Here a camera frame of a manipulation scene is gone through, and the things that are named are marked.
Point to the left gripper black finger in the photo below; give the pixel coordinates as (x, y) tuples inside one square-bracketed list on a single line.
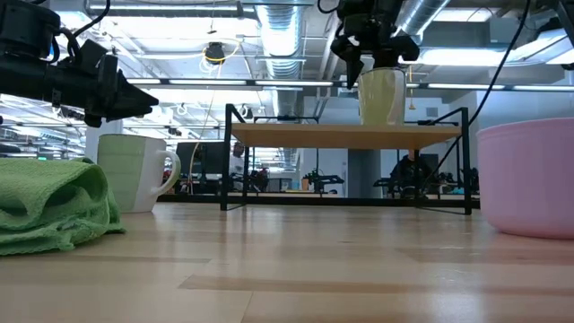
[(132, 102)]

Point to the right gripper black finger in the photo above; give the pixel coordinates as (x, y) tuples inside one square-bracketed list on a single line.
[(353, 60), (402, 54)]

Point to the tall olive green mug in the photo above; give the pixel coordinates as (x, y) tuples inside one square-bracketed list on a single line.
[(381, 98)]

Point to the green and white mug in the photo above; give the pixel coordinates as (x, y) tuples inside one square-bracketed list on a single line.
[(130, 175)]

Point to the pink plastic cup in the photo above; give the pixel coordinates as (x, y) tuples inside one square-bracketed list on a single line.
[(529, 179)]

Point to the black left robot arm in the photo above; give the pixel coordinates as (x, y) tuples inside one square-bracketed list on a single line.
[(27, 78)]

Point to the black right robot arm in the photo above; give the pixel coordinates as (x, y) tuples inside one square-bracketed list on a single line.
[(569, 13)]

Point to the black background robot arm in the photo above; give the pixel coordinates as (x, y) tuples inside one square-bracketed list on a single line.
[(325, 181)]

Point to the white pillar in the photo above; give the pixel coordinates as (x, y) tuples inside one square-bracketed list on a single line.
[(103, 128)]

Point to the ceiling light strip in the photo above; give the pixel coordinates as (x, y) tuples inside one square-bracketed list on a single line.
[(202, 82), (466, 86)]

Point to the black computer monitor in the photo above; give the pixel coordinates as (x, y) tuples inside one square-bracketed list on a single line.
[(202, 157)]

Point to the round black ceiling device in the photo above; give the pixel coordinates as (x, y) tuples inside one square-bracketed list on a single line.
[(215, 53)]

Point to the grey column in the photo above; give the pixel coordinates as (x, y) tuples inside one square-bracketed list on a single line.
[(364, 172)]

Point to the seated person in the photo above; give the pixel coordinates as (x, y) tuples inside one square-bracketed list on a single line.
[(406, 172)]

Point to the green microfiber cloth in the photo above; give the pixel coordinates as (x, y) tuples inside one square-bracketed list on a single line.
[(49, 202)]

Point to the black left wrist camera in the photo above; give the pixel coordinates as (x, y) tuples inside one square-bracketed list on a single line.
[(92, 51)]

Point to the smooth silver ventilation duct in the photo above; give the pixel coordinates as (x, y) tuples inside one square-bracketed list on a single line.
[(419, 15)]

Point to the ribbed silver ventilation duct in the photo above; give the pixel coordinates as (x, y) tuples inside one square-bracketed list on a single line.
[(280, 40)]

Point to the wooden shelf with black frame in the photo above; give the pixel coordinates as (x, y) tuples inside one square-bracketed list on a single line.
[(341, 136)]

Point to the black table edge frame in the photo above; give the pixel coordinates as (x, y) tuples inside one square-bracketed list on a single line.
[(197, 198)]

